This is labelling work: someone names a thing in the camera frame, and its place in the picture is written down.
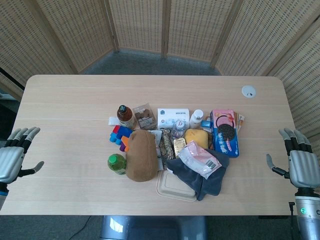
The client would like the orange and white packet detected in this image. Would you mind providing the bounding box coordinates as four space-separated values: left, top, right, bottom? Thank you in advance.
234 111 246 137

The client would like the gold foil bar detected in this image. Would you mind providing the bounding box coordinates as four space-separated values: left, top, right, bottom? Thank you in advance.
173 136 189 159

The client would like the pink and white snack bag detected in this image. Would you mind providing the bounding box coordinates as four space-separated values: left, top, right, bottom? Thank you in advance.
177 140 223 180

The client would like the white tissue box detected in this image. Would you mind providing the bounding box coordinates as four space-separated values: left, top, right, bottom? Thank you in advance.
156 107 190 130

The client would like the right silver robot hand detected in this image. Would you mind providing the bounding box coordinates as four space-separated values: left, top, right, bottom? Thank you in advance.
265 127 320 190

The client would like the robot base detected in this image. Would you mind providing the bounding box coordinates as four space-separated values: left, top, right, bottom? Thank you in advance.
99 215 208 240

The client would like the blue Oreo cookie box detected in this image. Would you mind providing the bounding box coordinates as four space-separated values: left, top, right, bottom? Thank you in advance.
209 108 240 159

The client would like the small clear water bottle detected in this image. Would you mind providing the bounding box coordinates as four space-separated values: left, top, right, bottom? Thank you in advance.
171 120 187 140

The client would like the woven bamboo folding screen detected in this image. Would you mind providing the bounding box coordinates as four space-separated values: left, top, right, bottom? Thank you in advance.
0 0 320 161

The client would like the clear box of brown snacks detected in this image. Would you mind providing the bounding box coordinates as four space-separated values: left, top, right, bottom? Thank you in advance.
132 102 157 131

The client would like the tiger striped snack packet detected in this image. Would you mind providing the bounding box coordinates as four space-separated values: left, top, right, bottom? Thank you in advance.
158 127 176 161

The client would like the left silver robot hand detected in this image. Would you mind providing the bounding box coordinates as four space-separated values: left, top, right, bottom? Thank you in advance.
0 126 45 185

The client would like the colourful building block toy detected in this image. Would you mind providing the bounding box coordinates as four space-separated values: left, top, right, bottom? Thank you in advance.
109 124 134 153

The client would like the dark grey cloth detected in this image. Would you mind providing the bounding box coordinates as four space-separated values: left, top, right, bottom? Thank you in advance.
165 148 230 202

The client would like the brown plush toy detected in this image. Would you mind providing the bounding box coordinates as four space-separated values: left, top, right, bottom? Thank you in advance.
125 129 159 182

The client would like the white plastic bottle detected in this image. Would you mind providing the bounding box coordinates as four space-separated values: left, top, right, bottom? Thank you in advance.
189 109 205 130

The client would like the yellow sponge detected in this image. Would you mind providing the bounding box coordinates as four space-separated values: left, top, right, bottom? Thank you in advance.
184 128 209 149

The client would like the beige lunch box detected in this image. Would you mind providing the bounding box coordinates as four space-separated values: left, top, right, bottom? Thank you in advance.
156 170 198 203

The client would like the brown tea bottle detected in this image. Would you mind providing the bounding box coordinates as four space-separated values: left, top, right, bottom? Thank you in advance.
116 104 137 130

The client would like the black cable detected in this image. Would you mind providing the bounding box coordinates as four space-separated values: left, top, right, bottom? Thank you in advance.
288 201 296 240

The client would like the green tea bottle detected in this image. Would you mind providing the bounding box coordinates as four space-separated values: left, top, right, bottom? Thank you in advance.
107 153 127 175

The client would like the white table cable grommet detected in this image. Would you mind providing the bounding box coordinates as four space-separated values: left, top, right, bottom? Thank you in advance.
241 85 258 99

